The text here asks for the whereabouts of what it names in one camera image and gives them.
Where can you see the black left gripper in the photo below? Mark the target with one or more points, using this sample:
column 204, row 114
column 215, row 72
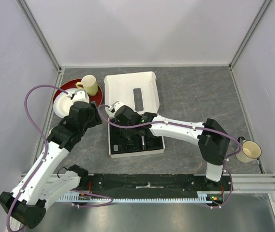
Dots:
column 94, row 112

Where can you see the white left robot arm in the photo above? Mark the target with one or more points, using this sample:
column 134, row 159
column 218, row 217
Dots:
column 30, row 199

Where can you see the dark red round plate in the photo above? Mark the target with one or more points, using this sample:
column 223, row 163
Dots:
column 98, row 98

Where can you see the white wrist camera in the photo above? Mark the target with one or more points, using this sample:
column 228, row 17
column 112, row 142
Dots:
column 78, row 95
column 115, row 106

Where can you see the yellow mug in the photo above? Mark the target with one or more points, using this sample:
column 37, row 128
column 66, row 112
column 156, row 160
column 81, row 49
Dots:
column 89, row 84

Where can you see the cream enamel mug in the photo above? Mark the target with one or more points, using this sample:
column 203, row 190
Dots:
column 250, row 150

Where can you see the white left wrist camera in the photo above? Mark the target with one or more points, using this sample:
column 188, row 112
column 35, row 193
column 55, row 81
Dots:
column 78, row 95

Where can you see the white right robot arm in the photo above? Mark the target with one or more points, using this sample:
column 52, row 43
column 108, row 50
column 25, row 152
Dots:
column 208, row 136

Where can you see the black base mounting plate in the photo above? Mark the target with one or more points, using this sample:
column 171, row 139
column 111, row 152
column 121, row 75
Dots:
column 152, row 186

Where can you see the white round plate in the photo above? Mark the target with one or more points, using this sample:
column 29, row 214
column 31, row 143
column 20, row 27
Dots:
column 62, row 104

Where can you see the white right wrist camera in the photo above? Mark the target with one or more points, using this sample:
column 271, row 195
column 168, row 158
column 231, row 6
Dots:
column 115, row 106

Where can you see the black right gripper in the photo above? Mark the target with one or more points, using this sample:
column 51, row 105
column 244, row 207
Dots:
column 127, row 133

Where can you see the white cardboard box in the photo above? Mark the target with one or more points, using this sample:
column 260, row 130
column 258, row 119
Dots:
column 136, row 90

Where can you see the silver black hair clipper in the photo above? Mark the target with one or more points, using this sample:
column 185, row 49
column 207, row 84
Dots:
column 144, row 143

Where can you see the black plastic tray insert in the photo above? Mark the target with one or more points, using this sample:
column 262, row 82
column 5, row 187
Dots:
column 132, row 146

